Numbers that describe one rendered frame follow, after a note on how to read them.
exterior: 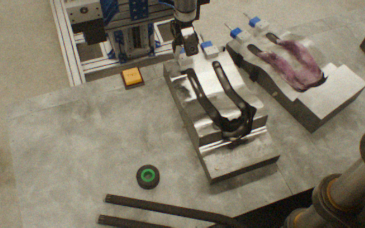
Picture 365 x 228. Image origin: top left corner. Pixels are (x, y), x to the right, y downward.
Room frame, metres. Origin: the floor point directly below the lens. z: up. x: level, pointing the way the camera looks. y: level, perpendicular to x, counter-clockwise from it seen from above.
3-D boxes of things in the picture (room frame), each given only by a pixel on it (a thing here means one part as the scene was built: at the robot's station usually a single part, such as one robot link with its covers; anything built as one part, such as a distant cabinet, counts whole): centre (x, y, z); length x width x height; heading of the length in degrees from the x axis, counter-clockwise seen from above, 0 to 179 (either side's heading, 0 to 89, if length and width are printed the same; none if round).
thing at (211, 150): (0.76, -0.13, 0.87); 0.50 x 0.26 x 0.14; 23
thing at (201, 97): (0.78, -0.13, 0.92); 0.35 x 0.16 x 0.09; 23
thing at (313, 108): (0.98, -0.43, 0.86); 0.50 x 0.26 x 0.11; 40
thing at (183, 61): (0.99, 0.02, 0.89); 0.13 x 0.05 x 0.05; 23
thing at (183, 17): (0.97, 0.01, 1.13); 0.08 x 0.08 x 0.05
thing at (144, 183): (0.49, 0.11, 0.82); 0.08 x 0.08 x 0.04
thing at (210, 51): (1.04, -0.08, 0.89); 0.13 x 0.05 x 0.05; 23
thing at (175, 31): (0.98, 0.02, 1.05); 0.09 x 0.08 x 0.12; 23
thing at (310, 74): (0.98, -0.42, 0.90); 0.26 x 0.18 x 0.08; 40
